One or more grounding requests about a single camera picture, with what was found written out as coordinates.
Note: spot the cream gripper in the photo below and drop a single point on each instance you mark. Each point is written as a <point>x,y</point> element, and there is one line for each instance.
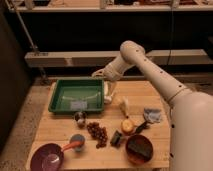
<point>99,74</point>

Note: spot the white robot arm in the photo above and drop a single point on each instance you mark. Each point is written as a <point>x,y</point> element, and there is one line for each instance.
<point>191,144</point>

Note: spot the green plastic tray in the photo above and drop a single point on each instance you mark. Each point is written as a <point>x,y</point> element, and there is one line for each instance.
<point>77,94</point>

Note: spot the white shelf beam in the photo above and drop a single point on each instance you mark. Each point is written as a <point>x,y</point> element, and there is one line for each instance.
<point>102,58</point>

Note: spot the white rolled cloth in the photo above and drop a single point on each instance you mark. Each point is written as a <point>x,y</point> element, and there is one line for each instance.
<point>108,92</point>

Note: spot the yellow round fruit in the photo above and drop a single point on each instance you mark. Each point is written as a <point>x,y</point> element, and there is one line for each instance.
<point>127,126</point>

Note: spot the brown grape bunch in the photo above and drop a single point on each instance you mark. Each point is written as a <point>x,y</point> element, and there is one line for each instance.
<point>98,133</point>

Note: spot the dark spatula tool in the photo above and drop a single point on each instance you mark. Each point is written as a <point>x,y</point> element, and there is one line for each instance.
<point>141,127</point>

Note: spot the wooden table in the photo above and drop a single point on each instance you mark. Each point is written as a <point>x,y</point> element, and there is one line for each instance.
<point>59,129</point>

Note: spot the grey metal pole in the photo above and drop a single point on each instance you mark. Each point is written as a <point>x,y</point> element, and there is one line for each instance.
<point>33,46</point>

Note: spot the small dark green block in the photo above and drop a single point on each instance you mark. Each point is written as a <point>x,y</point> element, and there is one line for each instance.
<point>116,139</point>

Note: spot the dark green sponge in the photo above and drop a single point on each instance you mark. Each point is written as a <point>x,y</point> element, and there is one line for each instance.
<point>140,149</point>

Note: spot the brown bowl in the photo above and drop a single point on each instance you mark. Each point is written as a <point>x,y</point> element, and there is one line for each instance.
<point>132,158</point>

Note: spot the purple plastic bowl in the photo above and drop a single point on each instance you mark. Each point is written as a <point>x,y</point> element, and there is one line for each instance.
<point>48,157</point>

